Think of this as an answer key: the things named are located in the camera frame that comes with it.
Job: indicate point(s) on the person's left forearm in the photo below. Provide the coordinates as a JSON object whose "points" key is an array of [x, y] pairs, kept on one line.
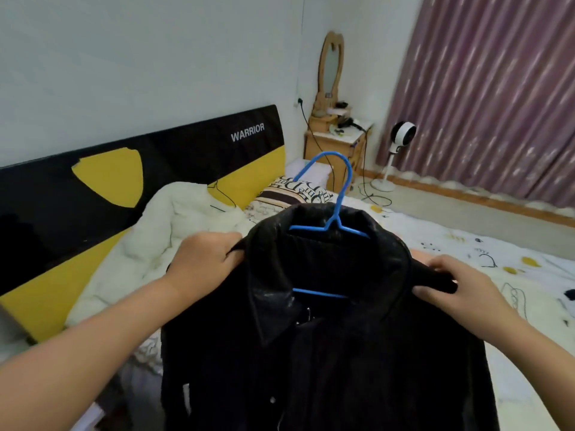
{"points": [[76, 363]]}

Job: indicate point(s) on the blue plastic hanger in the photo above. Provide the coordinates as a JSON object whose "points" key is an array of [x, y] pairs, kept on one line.
{"points": [[348, 184]]}

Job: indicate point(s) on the white nightstand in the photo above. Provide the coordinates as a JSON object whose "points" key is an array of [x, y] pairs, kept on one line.
{"points": [[87, 419], [310, 170]]}

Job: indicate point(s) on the black leather jacket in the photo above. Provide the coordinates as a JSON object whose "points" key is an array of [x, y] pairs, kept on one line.
{"points": [[337, 363]]}

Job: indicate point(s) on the person's left hand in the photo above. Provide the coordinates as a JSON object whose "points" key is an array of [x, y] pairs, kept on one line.
{"points": [[202, 264]]}

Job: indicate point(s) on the purple curtain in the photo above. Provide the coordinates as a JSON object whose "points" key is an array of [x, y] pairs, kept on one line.
{"points": [[494, 85]]}

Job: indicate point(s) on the black white printed pillow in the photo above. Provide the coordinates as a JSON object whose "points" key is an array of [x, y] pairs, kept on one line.
{"points": [[287, 195], [146, 350]]}

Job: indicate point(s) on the grey bed sheet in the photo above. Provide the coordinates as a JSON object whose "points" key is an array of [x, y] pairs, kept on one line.
{"points": [[135, 399]]}

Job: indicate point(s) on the wooden framed mirror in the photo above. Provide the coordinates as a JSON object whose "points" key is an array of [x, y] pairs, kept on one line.
{"points": [[330, 67]]}

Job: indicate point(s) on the white standing fan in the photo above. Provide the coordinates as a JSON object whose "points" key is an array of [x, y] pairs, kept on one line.
{"points": [[402, 132]]}

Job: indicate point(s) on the black hair dryer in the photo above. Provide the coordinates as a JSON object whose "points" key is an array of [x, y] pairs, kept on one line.
{"points": [[350, 124]]}

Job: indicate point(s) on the wooden cabinet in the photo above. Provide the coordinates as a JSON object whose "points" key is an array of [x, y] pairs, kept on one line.
{"points": [[328, 143]]}

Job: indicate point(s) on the yellow black bed headboard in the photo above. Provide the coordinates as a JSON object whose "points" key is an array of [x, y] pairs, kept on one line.
{"points": [[54, 228]]}

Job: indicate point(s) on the person's right hand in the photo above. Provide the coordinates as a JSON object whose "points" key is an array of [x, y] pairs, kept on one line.
{"points": [[471, 300]]}

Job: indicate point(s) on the cream padded jacket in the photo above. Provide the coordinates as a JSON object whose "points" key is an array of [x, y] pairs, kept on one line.
{"points": [[157, 246]]}

